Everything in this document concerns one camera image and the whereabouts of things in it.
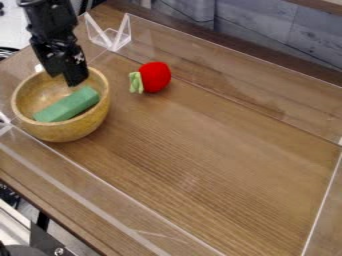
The green rectangular block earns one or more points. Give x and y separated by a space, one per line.
68 106

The clear acrylic corner bracket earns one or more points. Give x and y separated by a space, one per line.
108 38

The clear acrylic tray wall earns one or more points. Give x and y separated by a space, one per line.
104 217

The brown wooden bowl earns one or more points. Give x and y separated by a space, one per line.
39 91

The black device under table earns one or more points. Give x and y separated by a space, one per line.
31 243

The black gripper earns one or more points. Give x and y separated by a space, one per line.
51 23

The red plush strawberry toy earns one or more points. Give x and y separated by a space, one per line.
151 78

